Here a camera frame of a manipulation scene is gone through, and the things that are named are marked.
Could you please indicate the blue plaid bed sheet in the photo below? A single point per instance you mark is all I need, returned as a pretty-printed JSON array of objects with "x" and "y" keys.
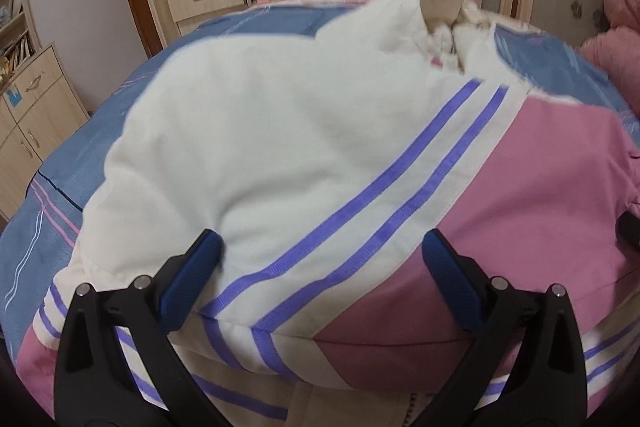
[{"x": 100, "y": 107}]

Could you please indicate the blue sticker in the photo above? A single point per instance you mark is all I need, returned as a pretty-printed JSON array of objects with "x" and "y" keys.
[{"x": 13, "y": 97}]

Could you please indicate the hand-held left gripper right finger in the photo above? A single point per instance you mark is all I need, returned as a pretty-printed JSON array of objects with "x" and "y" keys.
[{"x": 450, "y": 282}]

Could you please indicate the folded pink quilt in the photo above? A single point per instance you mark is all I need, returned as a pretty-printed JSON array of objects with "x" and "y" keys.
[{"x": 620, "y": 47}]

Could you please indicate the white and pink hooded jacket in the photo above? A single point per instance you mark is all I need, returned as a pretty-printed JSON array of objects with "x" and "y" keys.
[{"x": 300, "y": 132}]

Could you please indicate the row of books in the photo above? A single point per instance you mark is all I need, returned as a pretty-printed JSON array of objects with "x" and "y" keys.
[{"x": 17, "y": 52}]

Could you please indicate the light wooden cabinet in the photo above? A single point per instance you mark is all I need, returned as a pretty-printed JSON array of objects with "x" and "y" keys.
[{"x": 40, "y": 127}]

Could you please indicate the wooden bookshelf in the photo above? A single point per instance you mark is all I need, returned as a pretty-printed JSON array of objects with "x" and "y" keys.
[{"x": 15, "y": 19}]

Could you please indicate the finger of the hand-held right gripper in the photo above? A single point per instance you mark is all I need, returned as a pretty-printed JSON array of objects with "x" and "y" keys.
[{"x": 630, "y": 234}]

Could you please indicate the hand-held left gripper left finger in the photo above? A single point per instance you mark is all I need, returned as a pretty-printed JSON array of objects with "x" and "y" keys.
[{"x": 192, "y": 282}]

